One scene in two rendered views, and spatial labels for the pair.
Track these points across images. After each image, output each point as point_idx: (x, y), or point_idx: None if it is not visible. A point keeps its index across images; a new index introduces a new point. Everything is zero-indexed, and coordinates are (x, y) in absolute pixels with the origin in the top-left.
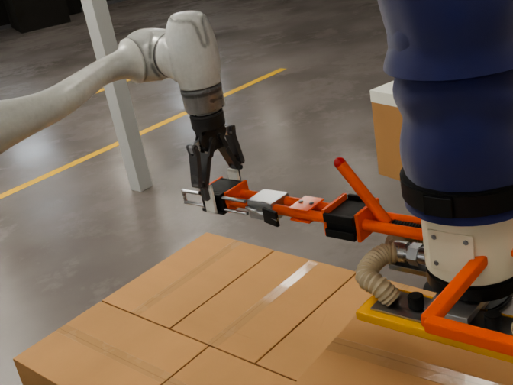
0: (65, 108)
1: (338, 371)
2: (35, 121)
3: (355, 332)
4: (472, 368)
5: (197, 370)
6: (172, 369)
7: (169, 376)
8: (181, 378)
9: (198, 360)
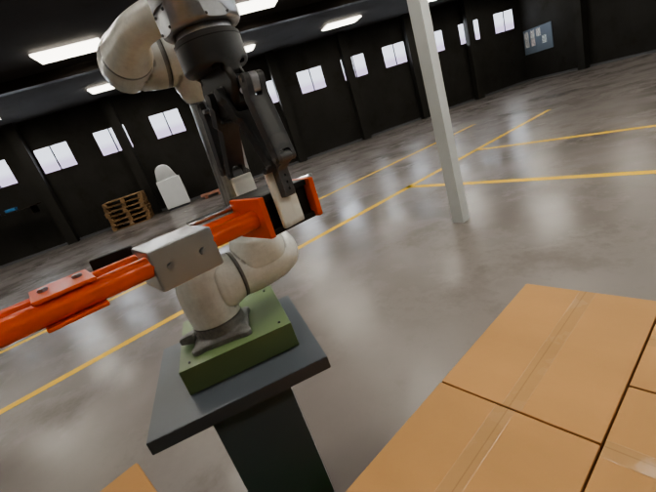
0: (125, 30)
1: None
2: (112, 45)
3: None
4: None
5: (533, 438)
6: (531, 409)
7: (516, 408)
8: (513, 423)
9: (556, 435)
